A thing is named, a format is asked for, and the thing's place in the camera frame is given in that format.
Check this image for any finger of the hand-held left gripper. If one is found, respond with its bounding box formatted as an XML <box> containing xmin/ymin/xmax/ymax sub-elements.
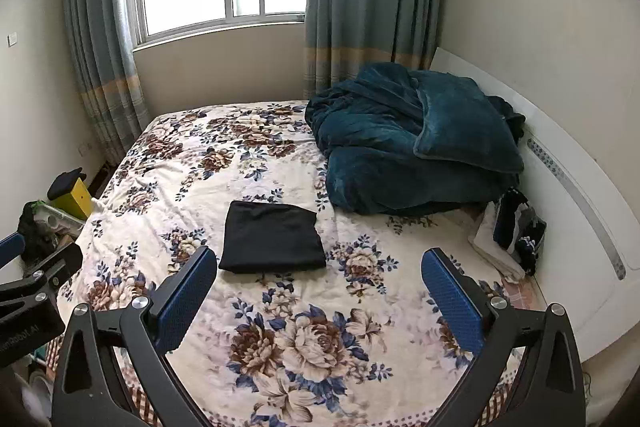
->
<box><xmin>0</xmin><ymin>231</ymin><xmax>27</xmax><ymax>269</ymax></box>
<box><xmin>20</xmin><ymin>242</ymin><xmax>83</xmax><ymax>295</ymax></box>

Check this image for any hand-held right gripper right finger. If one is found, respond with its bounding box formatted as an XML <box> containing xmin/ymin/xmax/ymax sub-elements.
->
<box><xmin>421</xmin><ymin>248</ymin><xmax>586</xmax><ymax>427</ymax></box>

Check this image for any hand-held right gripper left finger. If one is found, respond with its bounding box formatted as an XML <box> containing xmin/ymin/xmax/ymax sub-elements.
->
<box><xmin>50</xmin><ymin>246</ymin><xmax>218</xmax><ymax>427</ymax></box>

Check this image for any dark striped sweater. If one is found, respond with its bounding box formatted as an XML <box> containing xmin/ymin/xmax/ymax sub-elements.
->
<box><xmin>218</xmin><ymin>200</ymin><xmax>327</xmax><ymax>274</ymax></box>

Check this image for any black clothes pile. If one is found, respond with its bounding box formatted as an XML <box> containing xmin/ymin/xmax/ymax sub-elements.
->
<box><xmin>492</xmin><ymin>187</ymin><xmax>548</xmax><ymax>275</ymax></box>

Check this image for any black bag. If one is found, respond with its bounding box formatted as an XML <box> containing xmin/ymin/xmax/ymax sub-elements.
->
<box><xmin>17</xmin><ymin>202</ymin><xmax>56</xmax><ymax>263</ymax></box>

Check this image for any white plastic container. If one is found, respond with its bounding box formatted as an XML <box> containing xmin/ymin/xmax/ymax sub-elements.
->
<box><xmin>42</xmin><ymin>202</ymin><xmax>86</xmax><ymax>238</ymax></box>

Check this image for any yellow box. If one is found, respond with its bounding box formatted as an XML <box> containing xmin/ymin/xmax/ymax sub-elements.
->
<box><xmin>50</xmin><ymin>179</ymin><xmax>98</xmax><ymax>220</ymax></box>

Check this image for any white folded cloth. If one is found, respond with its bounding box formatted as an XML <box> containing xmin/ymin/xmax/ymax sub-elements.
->
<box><xmin>468</xmin><ymin>202</ymin><xmax>528</xmax><ymax>283</ymax></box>

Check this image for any black cloth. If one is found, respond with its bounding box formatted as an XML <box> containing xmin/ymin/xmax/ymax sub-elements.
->
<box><xmin>47</xmin><ymin>168</ymin><xmax>87</xmax><ymax>200</ymax></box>

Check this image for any floral bedspread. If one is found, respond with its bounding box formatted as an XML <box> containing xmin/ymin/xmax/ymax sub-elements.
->
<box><xmin>55</xmin><ymin>101</ymin><xmax>541</xmax><ymax>427</ymax></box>

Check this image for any white headboard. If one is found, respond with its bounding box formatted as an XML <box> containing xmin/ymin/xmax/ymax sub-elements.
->
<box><xmin>430</xmin><ymin>47</ymin><xmax>640</xmax><ymax>358</ymax></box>

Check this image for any teal plush blanket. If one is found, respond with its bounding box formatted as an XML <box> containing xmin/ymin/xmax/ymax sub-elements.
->
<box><xmin>305</xmin><ymin>62</ymin><xmax>528</xmax><ymax>216</ymax></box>

